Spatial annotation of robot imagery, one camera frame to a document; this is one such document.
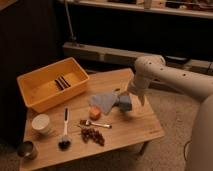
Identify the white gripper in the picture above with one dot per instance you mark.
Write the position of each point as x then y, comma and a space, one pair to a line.
138, 86

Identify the orange apple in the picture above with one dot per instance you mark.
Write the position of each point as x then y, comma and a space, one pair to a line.
94, 113

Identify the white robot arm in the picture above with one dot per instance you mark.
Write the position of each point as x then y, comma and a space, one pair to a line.
195, 85

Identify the white paper cup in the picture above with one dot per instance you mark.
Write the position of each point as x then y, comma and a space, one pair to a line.
41, 124

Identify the metal cup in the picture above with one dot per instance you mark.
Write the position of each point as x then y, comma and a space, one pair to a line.
27, 150

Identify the light blue cloth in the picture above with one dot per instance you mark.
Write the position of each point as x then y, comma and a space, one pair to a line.
104, 101

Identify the wooden table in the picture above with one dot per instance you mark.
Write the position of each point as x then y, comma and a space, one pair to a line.
118, 129

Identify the metal spoon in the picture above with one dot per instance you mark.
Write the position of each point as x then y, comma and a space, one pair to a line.
89, 123

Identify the bunch of dark grapes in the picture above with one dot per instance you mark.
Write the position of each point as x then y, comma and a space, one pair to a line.
92, 134

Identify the dark striped item in bin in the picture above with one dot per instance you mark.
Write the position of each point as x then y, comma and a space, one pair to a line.
62, 83

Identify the yellow plastic bin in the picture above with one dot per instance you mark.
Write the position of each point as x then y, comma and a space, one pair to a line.
39, 90

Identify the grey metal pole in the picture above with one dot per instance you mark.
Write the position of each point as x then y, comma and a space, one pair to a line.
72, 36

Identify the upper shelf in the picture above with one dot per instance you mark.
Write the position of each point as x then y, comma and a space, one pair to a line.
150, 6

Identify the long grey baseboard rail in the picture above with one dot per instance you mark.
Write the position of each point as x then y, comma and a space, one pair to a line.
125, 57

